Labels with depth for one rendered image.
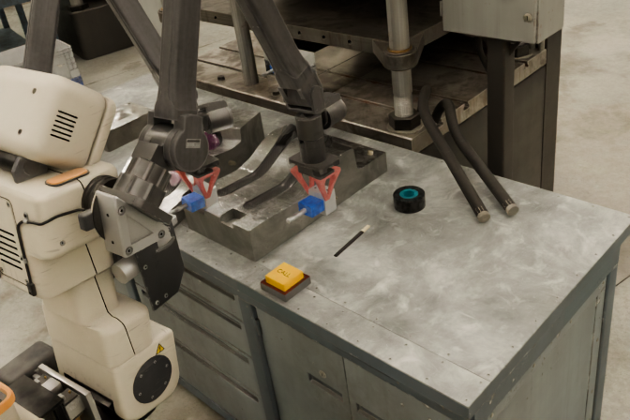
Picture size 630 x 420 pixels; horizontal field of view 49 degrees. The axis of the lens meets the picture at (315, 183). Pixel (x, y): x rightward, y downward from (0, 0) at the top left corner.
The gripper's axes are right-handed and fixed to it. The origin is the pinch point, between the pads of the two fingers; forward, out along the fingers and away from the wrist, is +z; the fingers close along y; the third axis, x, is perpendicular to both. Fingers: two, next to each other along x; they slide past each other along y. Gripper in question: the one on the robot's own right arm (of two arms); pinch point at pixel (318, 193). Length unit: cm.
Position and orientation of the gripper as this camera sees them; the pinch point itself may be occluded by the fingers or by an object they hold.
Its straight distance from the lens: 156.8
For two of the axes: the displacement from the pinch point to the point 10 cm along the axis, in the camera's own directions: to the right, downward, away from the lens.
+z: 1.2, 8.6, 4.9
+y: -7.2, -2.6, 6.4
